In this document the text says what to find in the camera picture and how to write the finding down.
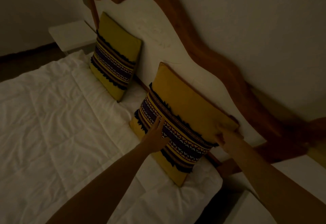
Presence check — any white headboard with wooden frame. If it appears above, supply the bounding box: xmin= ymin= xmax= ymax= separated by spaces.
xmin=81 ymin=0 xmax=326 ymax=176

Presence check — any person's right hand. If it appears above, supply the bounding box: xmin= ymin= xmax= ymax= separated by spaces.
xmin=214 ymin=125 xmax=244 ymax=154

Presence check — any white duvet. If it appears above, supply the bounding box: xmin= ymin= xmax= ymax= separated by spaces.
xmin=0 ymin=50 xmax=147 ymax=224

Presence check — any white pillow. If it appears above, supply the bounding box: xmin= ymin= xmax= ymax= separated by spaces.
xmin=119 ymin=77 xmax=151 ymax=120

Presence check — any yellow cushion with patterned band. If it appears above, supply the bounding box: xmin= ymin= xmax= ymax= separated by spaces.
xmin=129 ymin=62 xmax=240 ymax=188
xmin=90 ymin=12 xmax=143 ymax=102

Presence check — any person's left hand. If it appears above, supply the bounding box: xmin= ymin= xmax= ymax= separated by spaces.
xmin=140 ymin=116 xmax=170 ymax=153

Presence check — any white bedside table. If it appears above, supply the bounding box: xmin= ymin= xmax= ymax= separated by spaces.
xmin=48 ymin=20 xmax=98 ymax=55
xmin=223 ymin=155 xmax=326 ymax=224

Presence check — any person's right forearm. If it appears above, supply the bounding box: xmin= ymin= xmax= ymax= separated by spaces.
xmin=228 ymin=138 xmax=326 ymax=224

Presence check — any person's left forearm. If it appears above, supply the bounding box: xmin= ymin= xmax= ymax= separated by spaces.
xmin=45 ymin=144 xmax=151 ymax=224

